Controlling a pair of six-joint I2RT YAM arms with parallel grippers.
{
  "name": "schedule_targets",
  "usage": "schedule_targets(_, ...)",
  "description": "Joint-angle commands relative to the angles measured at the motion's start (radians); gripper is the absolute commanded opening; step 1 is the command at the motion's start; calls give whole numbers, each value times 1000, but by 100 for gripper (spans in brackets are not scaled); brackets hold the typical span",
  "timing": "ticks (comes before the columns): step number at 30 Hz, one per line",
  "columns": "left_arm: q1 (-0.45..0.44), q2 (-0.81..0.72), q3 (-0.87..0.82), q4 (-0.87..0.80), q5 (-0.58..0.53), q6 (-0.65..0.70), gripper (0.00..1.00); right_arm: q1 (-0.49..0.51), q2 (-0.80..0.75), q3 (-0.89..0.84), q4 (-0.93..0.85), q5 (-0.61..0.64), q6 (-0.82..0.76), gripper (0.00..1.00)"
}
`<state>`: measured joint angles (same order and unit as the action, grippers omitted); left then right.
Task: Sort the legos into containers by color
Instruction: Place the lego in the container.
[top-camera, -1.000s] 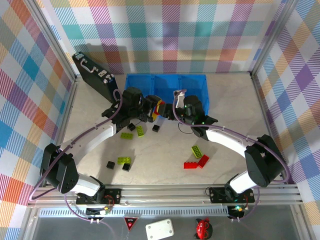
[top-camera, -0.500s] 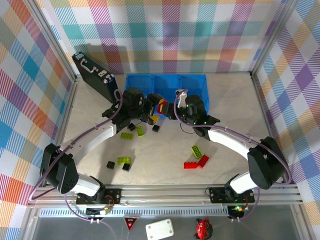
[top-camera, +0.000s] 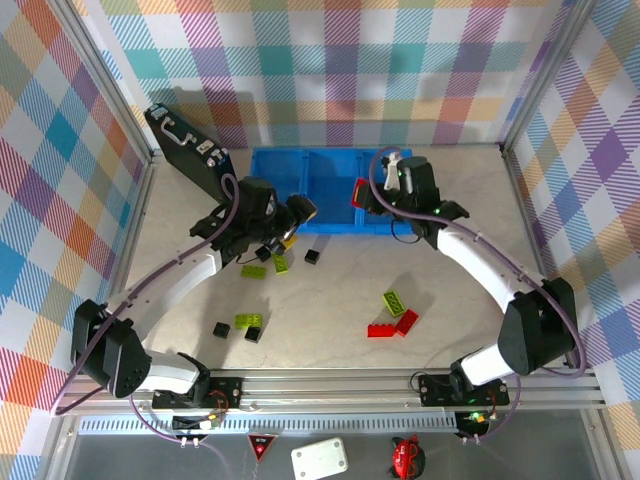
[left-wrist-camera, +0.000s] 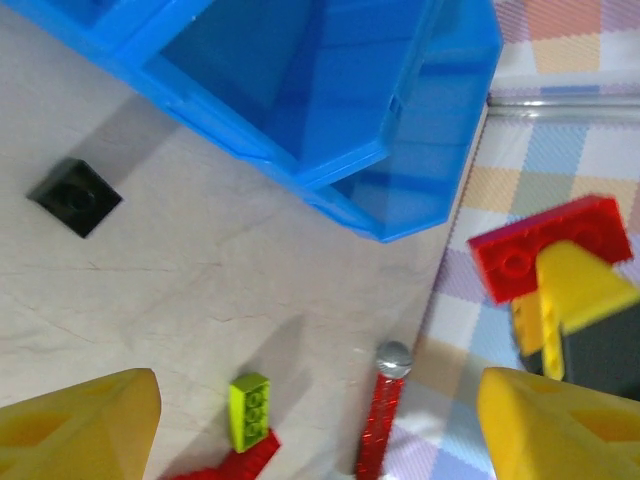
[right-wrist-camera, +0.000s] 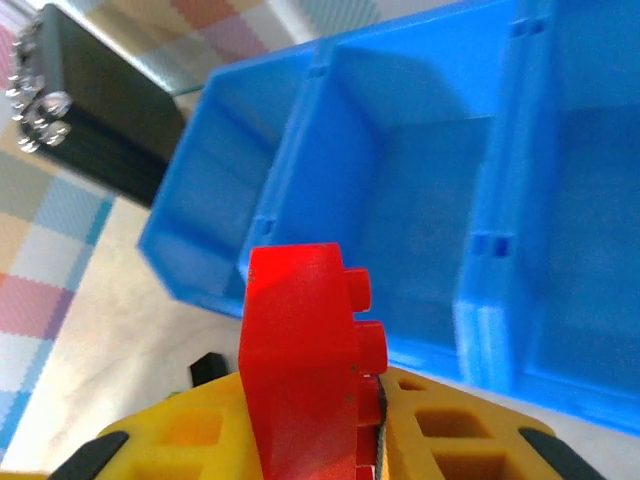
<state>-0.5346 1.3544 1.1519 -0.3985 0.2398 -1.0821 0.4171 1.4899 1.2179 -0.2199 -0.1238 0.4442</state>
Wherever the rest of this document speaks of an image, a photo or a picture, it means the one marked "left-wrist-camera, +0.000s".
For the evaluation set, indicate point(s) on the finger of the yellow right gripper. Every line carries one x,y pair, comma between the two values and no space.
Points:
580,285
526,325

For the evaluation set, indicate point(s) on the black lego brick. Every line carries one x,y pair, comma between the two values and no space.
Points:
75,197

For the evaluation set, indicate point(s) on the red glitter toy microphone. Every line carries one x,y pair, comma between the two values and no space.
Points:
380,425

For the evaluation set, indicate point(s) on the green lego brick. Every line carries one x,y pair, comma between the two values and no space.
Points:
249,412

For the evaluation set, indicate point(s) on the aluminium frame post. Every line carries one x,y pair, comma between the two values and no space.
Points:
565,106

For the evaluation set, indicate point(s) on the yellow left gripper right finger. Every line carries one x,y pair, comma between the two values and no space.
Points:
560,430

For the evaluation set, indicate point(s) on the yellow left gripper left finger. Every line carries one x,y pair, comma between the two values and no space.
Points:
75,430

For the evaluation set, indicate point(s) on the red lego brick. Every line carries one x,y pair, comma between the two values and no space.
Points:
505,260
240,462

